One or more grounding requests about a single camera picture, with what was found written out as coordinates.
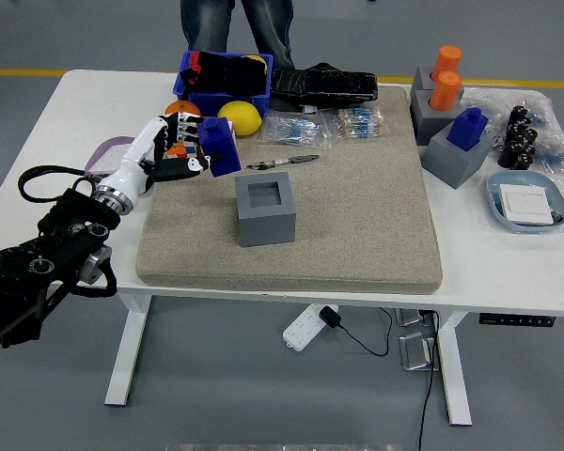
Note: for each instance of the black power adapter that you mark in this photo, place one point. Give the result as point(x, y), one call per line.
point(330, 317)

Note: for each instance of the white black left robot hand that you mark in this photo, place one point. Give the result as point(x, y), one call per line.
point(131, 160)

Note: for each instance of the blue square seal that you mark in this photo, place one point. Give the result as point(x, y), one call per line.
point(467, 129)
point(223, 145)

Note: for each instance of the grey-brown mat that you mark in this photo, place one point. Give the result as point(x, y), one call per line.
point(348, 211)

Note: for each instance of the light blue tray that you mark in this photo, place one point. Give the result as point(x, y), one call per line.
point(521, 177)

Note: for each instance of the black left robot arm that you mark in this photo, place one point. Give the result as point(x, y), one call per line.
point(42, 263)

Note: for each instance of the black wrapped keyboard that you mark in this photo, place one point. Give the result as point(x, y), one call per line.
point(319, 87)

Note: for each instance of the yellow round object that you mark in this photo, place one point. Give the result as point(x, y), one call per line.
point(258, 63)

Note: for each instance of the grey cube seal holder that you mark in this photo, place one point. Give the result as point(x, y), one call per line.
point(268, 225)
point(446, 162)
point(422, 80)
point(427, 124)

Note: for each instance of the large metal bracket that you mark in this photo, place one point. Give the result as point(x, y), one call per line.
point(416, 352)

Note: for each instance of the white power strip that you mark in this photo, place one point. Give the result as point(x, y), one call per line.
point(303, 329)

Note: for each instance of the purple tray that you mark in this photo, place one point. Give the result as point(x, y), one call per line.
point(98, 151)

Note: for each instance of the black table control panel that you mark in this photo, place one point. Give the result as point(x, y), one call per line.
point(517, 320)

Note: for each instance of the yellow lemon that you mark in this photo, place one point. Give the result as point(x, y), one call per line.
point(239, 117)

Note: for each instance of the white table leg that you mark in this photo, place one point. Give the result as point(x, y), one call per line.
point(453, 376)
point(127, 352)

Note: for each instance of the bag of brown blue resistors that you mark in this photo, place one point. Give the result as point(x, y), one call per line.
point(357, 121)

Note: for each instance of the blue plastic bin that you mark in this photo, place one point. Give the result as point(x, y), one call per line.
point(230, 101)

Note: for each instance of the orange cylinder seal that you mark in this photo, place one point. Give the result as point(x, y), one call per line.
point(446, 61)
point(445, 91)

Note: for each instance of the black cloth gloves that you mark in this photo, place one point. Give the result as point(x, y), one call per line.
point(225, 70)

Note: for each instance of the small metal bracket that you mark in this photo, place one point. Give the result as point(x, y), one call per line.
point(411, 317)

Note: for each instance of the person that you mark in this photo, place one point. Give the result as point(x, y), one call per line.
point(202, 23)

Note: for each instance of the orange fruit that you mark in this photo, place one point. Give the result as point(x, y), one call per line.
point(181, 108)

